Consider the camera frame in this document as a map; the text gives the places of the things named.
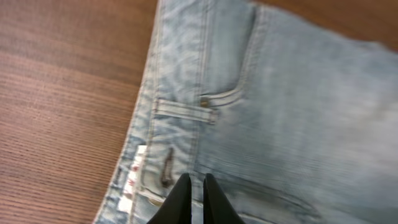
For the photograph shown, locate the light blue denim shorts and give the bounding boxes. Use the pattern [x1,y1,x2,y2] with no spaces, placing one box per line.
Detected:
[94,0,397,223]

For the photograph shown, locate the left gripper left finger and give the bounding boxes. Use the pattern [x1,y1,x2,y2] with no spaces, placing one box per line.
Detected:
[147,173,192,224]

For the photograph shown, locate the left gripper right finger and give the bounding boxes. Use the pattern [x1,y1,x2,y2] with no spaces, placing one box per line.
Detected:
[203,174,244,224]

